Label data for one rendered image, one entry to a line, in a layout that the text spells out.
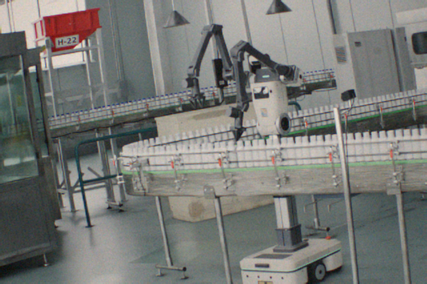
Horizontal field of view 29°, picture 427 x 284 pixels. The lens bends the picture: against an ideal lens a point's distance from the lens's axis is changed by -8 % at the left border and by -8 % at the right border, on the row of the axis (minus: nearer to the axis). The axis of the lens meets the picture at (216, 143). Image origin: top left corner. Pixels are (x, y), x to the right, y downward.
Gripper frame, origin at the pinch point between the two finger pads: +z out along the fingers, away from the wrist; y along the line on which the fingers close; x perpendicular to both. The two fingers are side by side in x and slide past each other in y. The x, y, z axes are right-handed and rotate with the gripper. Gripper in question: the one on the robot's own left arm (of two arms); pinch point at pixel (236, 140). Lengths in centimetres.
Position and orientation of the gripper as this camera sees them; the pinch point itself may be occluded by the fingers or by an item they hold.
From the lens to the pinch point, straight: 592.4
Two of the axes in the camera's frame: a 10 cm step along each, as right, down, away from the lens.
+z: -1.0, 9.8, -1.6
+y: 7.1, -0.4, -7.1
